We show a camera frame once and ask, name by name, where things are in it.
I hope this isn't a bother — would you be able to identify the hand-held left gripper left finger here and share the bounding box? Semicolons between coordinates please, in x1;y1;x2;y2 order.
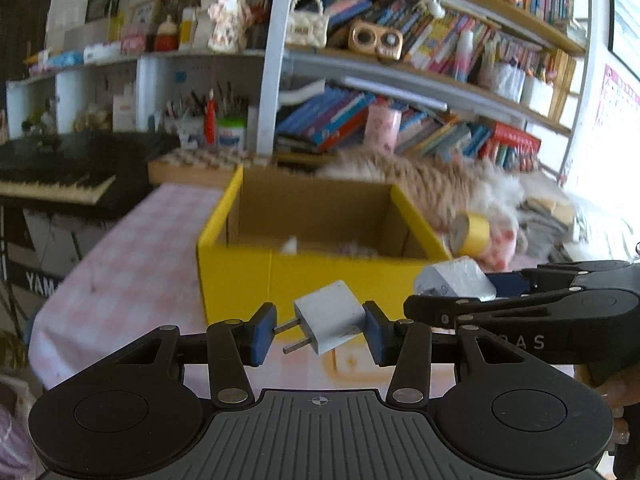
102;302;277;408

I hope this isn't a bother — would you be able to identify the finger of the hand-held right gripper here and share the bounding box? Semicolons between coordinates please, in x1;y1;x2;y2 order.
404;287;586;332
486;260;632;298

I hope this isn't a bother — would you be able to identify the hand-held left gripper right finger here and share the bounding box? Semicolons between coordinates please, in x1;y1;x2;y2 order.
364;301;541;407

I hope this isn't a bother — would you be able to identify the pink plush toy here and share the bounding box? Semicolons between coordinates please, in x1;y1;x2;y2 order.
477;224;518;268

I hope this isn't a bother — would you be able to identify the white power adapter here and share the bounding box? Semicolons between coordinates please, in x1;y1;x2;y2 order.
274;280;367;356

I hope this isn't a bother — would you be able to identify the yellow cardboard box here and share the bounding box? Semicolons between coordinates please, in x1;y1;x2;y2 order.
196;165;453;326

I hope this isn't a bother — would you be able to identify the yellow tape roll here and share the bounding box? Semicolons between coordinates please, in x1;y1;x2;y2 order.
447;211;491;257

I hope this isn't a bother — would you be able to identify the person's right hand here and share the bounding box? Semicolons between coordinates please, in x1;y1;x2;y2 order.
595;367;632;446

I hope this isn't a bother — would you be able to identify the stack of papers and notebooks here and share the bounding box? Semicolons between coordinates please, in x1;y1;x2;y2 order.
517;195;588;261

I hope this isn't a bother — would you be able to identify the fluffy cream cat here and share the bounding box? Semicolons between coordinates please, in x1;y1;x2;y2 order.
320;152;531;236

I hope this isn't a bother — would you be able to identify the red book box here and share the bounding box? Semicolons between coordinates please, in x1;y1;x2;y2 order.
492;122;542;156

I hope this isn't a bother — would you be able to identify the checkered wooden board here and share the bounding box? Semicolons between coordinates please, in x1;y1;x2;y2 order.
147;150;281;188

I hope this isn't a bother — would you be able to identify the white square pen container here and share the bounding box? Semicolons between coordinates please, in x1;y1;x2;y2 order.
520;77;554;117

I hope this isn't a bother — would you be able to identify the pink printed cup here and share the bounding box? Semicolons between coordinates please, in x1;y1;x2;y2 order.
364;105;402;153

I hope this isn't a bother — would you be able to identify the white marker holder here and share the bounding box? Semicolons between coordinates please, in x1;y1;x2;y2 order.
479;62;526;102

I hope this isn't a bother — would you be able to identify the white green pen cup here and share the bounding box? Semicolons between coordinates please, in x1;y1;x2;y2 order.
216;117;248;152

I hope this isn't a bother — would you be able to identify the row of leaning blue books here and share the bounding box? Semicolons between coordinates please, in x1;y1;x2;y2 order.
275;85;493;161

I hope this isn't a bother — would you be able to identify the pastel spray can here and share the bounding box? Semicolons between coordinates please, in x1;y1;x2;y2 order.
455;30;474;82

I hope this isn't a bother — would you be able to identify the pink striped cloth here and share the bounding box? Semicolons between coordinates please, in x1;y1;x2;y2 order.
0;375;37;480

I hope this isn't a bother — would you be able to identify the black keyboard piano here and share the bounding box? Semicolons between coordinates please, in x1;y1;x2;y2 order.
0;132;181;306

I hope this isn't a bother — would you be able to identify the row of colourful upright books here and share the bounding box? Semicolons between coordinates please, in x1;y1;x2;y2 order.
330;0;576;91

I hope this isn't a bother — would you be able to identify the white bookshelf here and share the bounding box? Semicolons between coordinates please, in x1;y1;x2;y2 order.
255;0;596;181

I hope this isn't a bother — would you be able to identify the gold retro radio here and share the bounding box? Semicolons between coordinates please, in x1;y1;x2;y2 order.
348;20;403;58

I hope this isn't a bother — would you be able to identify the low white shelf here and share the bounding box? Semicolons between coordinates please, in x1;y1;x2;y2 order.
6;50;268;151

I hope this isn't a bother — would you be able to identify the white quilted pearl handbag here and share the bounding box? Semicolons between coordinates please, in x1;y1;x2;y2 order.
286;0;330;46

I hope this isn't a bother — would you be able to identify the white tissue pack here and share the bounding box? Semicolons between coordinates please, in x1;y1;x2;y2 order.
82;41;123;64

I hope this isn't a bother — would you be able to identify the alphabet wall poster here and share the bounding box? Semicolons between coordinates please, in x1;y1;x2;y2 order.
595;62;640;132

